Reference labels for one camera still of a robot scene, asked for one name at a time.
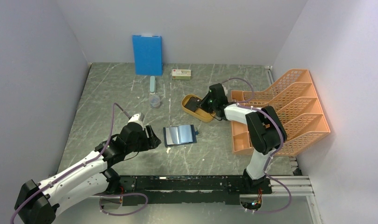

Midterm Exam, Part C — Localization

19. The navy blue card holder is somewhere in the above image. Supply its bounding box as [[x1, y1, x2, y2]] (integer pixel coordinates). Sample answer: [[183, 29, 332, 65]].
[[163, 125, 199, 147]]

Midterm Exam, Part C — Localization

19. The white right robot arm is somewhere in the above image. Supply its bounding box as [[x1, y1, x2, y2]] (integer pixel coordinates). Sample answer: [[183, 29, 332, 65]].
[[199, 83, 287, 193]]

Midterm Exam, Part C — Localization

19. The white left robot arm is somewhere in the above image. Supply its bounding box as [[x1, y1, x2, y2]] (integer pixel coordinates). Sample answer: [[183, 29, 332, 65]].
[[10, 121, 161, 224]]

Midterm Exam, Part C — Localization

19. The black VIP card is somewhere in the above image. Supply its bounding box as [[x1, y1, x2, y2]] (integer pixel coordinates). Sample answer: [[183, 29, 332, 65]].
[[184, 97, 201, 112]]

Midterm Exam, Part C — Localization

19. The yellow oval tray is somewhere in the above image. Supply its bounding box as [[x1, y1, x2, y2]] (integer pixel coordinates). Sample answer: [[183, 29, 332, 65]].
[[181, 94, 215, 123]]

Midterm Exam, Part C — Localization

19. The clear jar of paper clips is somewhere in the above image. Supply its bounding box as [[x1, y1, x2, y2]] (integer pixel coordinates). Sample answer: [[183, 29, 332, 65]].
[[149, 94, 161, 108]]

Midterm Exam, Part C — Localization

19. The green and white small box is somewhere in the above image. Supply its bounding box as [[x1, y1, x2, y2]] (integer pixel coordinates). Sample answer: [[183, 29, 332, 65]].
[[171, 69, 192, 80]]

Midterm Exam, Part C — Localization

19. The light blue stapler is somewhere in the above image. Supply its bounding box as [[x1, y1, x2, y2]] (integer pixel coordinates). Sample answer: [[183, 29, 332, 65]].
[[149, 76, 156, 94]]

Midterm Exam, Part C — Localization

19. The orange plastic file organizer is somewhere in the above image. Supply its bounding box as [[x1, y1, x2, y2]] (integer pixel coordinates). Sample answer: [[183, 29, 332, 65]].
[[229, 69, 330, 156]]

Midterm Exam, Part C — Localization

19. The blue upright folder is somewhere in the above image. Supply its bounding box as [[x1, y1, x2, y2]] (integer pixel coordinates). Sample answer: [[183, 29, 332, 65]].
[[132, 35, 162, 76]]

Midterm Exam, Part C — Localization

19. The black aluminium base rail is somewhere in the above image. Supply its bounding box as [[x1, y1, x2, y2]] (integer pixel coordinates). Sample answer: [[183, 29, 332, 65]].
[[47, 175, 315, 207]]

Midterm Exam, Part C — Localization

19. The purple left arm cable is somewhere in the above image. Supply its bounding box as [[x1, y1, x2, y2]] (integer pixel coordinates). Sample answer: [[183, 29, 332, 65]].
[[9, 103, 149, 224]]

